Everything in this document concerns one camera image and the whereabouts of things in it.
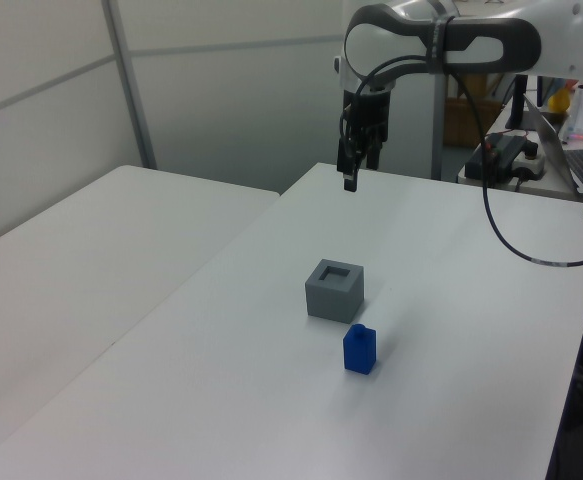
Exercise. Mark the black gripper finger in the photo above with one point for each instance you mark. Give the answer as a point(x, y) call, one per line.
point(351, 182)
point(374, 155)

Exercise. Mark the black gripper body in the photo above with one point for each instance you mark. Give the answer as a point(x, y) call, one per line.
point(368, 107)

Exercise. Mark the yellow round object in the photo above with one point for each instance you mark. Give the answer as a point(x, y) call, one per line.
point(559, 101)

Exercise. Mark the blue block with knob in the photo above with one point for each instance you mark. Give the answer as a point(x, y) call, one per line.
point(358, 352)

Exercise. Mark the grey partition post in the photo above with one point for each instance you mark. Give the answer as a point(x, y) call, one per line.
point(438, 130)

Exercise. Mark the grey hollow cuboid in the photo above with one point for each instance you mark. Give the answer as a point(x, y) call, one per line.
point(333, 300)

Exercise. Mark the brown cardboard box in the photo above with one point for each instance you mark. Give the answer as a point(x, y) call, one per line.
point(463, 122)

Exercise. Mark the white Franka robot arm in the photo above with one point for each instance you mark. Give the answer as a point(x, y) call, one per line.
point(561, 35)

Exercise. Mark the black power supply box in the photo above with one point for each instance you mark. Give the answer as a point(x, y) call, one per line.
point(503, 150)

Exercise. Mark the white emergency stop button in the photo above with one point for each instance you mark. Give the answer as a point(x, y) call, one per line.
point(530, 162)

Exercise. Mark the silver laptop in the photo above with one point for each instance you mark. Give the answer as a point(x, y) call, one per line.
point(578, 167)

